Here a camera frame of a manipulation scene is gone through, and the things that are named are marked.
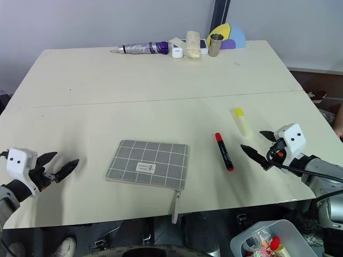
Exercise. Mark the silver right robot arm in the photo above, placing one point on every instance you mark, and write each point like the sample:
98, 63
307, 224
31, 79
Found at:
325, 182

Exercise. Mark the beige rolled cloth bundle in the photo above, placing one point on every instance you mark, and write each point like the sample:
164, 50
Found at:
193, 44

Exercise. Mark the red pompom toy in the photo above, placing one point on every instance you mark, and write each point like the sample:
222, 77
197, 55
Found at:
275, 243

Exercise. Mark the yellow highlighter pen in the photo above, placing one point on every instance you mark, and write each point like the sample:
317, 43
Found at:
242, 123

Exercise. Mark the purple semicircle board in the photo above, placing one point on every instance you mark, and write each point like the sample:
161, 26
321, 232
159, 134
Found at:
228, 44

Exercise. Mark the yellow fan-shaped board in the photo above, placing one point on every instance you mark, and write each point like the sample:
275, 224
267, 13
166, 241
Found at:
221, 29

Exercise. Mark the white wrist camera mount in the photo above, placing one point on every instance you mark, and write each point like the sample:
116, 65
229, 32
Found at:
293, 144
18, 163

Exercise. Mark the beige paper card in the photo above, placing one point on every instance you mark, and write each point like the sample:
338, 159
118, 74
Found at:
176, 42

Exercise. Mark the white and blue flat box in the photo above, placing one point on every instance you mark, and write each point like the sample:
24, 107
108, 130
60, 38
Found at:
204, 46

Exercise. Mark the white earbuds case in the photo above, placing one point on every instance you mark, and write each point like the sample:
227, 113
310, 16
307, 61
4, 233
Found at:
177, 53

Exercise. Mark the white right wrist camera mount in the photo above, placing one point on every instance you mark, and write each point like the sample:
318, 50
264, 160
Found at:
293, 144

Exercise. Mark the silver and purple folded umbrella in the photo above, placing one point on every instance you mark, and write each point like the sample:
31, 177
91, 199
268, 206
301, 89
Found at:
142, 48

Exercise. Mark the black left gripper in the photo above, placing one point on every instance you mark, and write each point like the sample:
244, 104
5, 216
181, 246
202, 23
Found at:
38, 178

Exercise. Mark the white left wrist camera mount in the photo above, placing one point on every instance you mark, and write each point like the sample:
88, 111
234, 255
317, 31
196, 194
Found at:
18, 163

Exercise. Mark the white plastic storage bin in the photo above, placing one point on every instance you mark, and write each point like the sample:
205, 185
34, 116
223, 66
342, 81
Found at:
289, 233

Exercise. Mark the red and black marker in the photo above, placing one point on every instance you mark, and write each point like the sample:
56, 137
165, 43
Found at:
224, 152

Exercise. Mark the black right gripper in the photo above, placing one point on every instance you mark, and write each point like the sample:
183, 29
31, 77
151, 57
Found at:
278, 152

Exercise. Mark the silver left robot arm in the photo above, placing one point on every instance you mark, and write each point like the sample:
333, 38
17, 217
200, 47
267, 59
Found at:
8, 199

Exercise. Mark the white sneaker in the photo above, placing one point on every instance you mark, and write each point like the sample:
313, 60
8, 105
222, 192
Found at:
65, 247

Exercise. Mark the steel metal cup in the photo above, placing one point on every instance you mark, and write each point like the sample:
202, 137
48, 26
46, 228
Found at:
215, 45

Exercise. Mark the light blue fan-shaped board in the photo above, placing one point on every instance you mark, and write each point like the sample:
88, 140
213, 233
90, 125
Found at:
238, 36

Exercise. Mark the brown and white small box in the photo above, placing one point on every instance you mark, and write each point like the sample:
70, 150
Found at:
318, 96

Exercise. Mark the dark vertical pole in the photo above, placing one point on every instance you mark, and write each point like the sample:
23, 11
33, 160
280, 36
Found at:
219, 16

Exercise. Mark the yellow cylinder toy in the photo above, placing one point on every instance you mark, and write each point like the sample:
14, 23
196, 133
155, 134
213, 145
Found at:
283, 251

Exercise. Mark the grey checked pencil pouch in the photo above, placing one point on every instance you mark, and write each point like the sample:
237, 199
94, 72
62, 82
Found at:
147, 166

